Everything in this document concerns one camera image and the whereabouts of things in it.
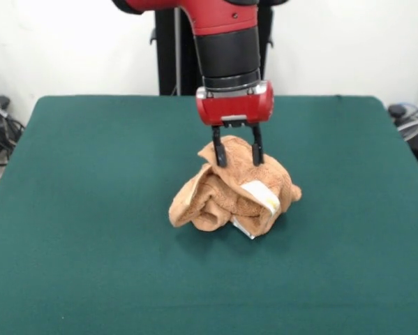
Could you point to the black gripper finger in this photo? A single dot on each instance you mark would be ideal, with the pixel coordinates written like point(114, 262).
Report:
point(258, 150)
point(221, 153)

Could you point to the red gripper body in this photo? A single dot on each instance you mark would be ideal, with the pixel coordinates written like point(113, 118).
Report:
point(233, 108)

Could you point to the tan terry towel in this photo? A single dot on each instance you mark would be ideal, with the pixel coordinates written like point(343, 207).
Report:
point(264, 171)

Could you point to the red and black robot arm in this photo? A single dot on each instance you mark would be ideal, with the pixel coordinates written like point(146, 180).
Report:
point(226, 52)

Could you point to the small black round device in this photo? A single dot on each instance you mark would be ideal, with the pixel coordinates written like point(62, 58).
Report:
point(396, 111)

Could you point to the dark green tablecloth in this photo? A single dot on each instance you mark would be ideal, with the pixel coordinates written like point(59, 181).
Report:
point(90, 244)

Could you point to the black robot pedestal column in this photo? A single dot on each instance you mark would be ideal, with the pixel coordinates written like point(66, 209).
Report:
point(166, 52)

